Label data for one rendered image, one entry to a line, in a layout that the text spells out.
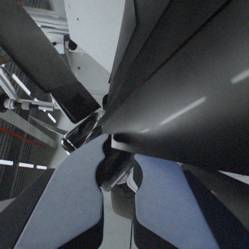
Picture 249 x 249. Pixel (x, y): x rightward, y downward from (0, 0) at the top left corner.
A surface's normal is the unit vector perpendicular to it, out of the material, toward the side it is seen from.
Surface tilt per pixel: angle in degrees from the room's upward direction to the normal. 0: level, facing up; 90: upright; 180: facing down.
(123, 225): 90
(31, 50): 136
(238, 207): 49
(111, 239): 90
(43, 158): 90
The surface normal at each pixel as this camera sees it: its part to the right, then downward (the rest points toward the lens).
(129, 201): -0.10, 0.68
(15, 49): 0.84, -0.48
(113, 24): -0.69, 0.62
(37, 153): 0.11, -0.27
